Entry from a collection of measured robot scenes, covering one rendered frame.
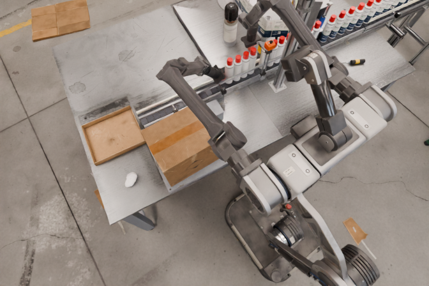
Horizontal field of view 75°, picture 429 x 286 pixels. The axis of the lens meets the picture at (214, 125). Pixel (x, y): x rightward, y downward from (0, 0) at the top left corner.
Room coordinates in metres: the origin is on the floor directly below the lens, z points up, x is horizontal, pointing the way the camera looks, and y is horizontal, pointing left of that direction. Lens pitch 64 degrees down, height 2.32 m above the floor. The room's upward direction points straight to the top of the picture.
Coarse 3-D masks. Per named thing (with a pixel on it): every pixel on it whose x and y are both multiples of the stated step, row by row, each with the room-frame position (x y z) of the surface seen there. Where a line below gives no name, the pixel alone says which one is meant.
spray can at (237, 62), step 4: (236, 56) 1.03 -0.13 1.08; (240, 56) 1.03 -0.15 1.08; (236, 60) 1.02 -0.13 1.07; (240, 60) 1.02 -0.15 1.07; (236, 64) 1.01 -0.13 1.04; (240, 64) 1.01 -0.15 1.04; (236, 68) 1.01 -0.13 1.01; (240, 68) 1.01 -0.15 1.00; (236, 72) 1.01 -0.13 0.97; (240, 72) 1.02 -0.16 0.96; (240, 76) 1.02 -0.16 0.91; (236, 80) 1.01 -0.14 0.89
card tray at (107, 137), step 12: (96, 120) 0.75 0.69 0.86; (108, 120) 0.77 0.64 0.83; (120, 120) 0.76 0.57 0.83; (132, 120) 0.76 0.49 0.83; (84, 132) 0.68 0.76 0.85; (96, 132) 0.69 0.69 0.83; (108, 132) 0.69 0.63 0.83; (120, 132) 0.68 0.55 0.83; (132, 132) 0.68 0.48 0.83; (96, 144) 0.61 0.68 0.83; (108, 144) 0.61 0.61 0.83; (120, 144) 0.61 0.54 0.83; (132, 144) 0.61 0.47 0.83; (96, 156) 0.53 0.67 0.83; (108, 156) 0.52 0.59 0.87
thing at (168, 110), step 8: (352, 32) 1.41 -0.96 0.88; (328, 40) 1.34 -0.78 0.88; (256, 64) 1.14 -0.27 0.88; (256, 72) 1.08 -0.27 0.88; (232, 80) 1.02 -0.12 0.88; (240, 80) 1.01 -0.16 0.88; (200, 88) 0.96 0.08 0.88; (216, 88) 0.96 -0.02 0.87; (200, 96) 0.90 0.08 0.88; (208, 96) 0.90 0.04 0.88; (176, 104) 0.85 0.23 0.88; (184, 104) 0.85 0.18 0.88; (144, 112) 0.79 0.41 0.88; (160, 112) 0.79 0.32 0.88; (168, 112) 0.79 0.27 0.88; (144, 120) 0.74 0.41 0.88; (152, 120) 0.74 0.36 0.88
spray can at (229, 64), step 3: (231, 57) 1.03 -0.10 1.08; (228, 60) 1.01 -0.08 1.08; (231, 60) 1.01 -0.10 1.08; (225, 63) 1.02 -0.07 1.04; (228, 63) 1.00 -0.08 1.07; (231, 63) 1.00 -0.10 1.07; (225, 66) 1.00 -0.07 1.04; (228, 66) 0.99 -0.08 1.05; (231, 66) 0.99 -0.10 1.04; (225, 69) 1.00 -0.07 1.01; (228, 69) 0.99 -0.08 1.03; (231, 69) 0.99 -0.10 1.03; (225, 72) 1.00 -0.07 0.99; (228, 72) 0.99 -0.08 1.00; (231, 72) 0.99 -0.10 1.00; (225, 75) 1.00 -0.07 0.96; (228, 75) 0.99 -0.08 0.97; (231, 75) 0.99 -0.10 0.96; (228, 81) 0.99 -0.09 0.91; (231, 81) 0.99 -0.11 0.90
